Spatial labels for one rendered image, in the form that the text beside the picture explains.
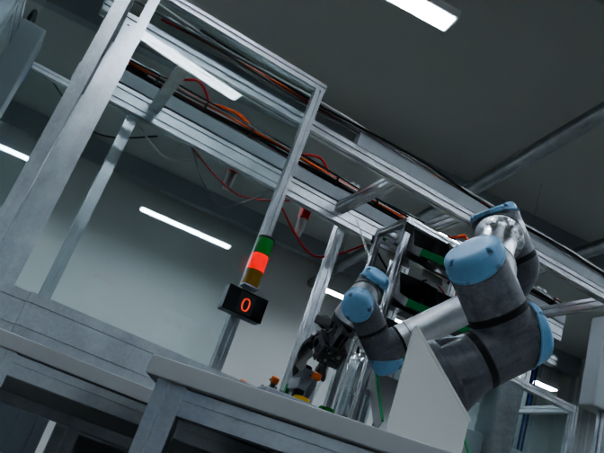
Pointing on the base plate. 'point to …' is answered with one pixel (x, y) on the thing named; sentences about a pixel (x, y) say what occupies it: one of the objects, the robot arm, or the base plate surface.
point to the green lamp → (263, 245)
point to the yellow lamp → (253, 277)
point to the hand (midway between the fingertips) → (303, 373)
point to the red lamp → (258, 261)
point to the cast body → (300, 380)
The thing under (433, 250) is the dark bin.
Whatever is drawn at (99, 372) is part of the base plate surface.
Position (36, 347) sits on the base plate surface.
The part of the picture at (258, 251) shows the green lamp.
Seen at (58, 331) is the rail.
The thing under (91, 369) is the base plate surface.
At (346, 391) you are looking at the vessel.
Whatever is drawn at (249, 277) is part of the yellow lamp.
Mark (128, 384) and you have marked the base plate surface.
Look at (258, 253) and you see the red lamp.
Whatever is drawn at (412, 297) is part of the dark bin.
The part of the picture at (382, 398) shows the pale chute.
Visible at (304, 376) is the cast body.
